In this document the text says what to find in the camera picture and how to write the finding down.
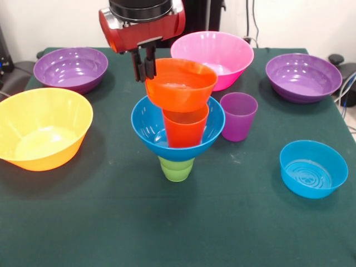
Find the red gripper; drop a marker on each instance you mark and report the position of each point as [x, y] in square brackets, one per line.
[142, 34]

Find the orange plastic bowl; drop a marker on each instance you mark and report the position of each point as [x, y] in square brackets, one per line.
[180, 98]

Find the orange plastic cup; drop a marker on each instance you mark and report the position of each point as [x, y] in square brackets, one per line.
[185, 130]

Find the deep blue plastic bowl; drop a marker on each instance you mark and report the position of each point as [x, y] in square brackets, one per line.
[214, 130]

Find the purple plastic bowl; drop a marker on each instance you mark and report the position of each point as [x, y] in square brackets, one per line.
[303, 84]
[69, 82]

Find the pink plastic bowl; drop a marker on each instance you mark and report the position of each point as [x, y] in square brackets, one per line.
[231, 55]

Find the green plastic cup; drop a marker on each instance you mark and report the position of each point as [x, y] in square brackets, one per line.
[175, 173]

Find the purple plastic cup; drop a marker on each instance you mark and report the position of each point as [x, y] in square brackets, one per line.
[240, 128]

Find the yellow plastic bowl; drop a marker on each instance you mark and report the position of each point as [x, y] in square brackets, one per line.
[41, 144]

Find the black device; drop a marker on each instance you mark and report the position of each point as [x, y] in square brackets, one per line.
[5, 64]

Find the dark green table cloth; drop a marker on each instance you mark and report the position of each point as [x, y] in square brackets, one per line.
[178, 222]

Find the black round knob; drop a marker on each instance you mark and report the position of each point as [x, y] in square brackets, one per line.
[336, 59]

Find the low blue plastic bowl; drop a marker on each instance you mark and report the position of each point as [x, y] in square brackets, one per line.
[306, 187]

